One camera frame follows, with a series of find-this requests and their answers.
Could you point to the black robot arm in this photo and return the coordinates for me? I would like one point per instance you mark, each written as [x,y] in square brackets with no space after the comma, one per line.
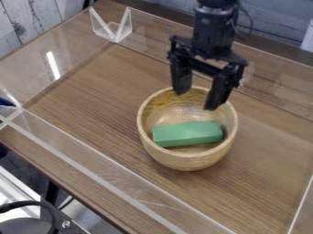
[216,3]

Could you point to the black metal base plate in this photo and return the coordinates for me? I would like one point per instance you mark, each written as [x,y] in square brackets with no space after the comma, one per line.
[65,224]

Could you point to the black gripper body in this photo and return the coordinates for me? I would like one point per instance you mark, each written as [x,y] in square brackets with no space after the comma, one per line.
[208,50]

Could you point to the clear acrylic corner bracket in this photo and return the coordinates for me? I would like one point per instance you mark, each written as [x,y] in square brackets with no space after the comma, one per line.
[113,31]

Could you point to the clear acrylic tray enclosure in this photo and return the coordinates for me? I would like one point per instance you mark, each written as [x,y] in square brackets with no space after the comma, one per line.
[152,161]

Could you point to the green rectangular block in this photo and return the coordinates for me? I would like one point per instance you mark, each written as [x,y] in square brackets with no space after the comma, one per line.
[188,133]

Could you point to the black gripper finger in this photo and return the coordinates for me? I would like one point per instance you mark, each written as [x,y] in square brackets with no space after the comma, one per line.
[221,89]
[181,74]

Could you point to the black table leg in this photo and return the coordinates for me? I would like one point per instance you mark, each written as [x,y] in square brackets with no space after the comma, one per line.
[53,193]

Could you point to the brown wooden bowl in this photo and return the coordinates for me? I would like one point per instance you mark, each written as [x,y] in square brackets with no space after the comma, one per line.
[168,108]

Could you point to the blue object at edge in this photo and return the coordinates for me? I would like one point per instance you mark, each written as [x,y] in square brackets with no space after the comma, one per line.
[6,102]

